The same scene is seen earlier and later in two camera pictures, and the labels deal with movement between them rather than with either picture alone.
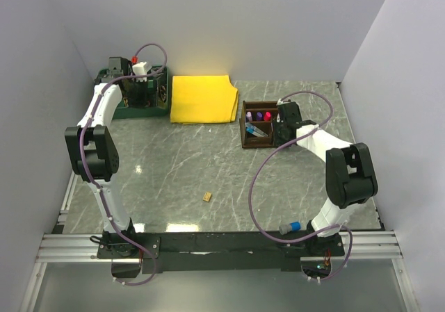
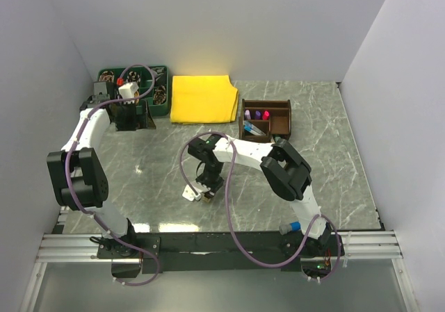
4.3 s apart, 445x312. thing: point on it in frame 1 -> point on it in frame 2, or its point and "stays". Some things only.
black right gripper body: (277, 133) -> (211, 178)
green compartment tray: (124, 112) stays
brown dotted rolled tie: (163, 92) stays
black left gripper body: (139, 96) -> (127, 118)
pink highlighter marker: (267, 116) stays
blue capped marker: (253, 130) stays
